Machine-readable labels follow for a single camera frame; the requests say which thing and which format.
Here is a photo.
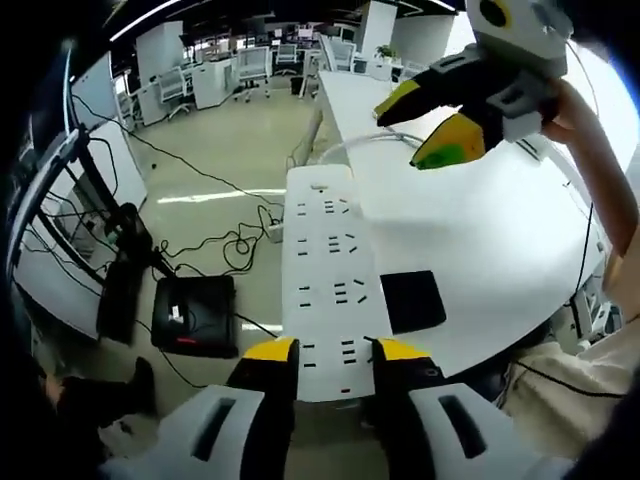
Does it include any person's right hand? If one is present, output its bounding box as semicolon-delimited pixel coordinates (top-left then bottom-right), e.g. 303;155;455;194
540;78;600;149

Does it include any person's leg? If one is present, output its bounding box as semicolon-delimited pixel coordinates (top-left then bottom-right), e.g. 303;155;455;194
47;356;160;442

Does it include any whiteboard on stand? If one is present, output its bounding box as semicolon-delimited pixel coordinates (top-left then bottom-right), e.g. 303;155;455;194
69;49;150;206

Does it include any black square pad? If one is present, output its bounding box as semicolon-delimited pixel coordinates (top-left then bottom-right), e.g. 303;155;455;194
379;269;448;336

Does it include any white standing desk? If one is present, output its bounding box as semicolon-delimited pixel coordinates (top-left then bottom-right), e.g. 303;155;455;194
8;124;145;342

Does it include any black monitor stand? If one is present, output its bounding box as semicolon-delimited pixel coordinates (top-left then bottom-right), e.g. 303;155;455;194
59;124;177;347

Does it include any white power strip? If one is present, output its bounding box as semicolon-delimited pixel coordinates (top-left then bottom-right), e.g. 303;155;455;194
278;164;390;405

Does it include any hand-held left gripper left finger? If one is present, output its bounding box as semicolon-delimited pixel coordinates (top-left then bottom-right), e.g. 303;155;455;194
158;336;302;480

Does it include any white power strip cable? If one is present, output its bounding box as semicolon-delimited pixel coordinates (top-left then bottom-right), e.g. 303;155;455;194
319;126;427;170

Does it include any white office chair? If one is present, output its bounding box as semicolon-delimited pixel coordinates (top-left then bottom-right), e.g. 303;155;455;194
329;39;358;75
233;46;275;105
156;66;192;120

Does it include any black floor case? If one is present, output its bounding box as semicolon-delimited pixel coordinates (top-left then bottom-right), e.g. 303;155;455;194
150;274;239;360

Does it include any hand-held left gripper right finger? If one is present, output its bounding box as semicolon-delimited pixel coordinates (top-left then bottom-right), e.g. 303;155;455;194
367;336;542;480

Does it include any person in cream t-shirt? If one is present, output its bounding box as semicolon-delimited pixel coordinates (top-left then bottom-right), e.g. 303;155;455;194
501;249;640;454

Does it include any green potted plant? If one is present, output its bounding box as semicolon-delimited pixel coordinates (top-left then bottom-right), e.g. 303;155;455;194
374;43;402;65

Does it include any white table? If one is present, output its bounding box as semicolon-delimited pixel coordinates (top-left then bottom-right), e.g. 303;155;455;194
317;69;620;380

